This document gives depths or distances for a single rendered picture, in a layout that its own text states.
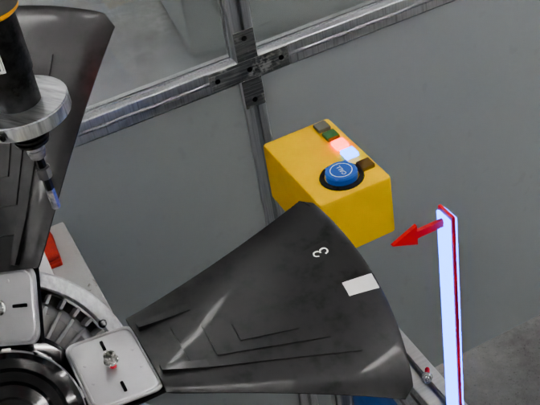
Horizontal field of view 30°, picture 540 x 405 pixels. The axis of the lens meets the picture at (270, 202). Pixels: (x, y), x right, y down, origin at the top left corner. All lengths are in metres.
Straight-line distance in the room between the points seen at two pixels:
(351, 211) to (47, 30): 0.49
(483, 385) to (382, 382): 1.49
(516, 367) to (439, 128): 0.72
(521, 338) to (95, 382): 1.72
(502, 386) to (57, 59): 1.70
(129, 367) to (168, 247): 0.89
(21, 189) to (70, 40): 0.13
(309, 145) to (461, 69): 0.67
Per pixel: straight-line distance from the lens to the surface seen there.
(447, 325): 1.09
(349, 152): 1.27
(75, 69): 0.87
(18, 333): 0.89
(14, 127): 0.71
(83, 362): 0.91
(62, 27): 0.89
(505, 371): 2.43
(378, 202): 1.24
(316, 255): 0.97
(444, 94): 1.91
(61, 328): 1.00
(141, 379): 0.89
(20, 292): 0.88
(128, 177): 1.67
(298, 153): 1.29
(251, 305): 0.93
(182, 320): 0.93
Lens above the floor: 1.82
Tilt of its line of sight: 38 degrees down
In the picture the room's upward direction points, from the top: 10 degrees counter-clockwise
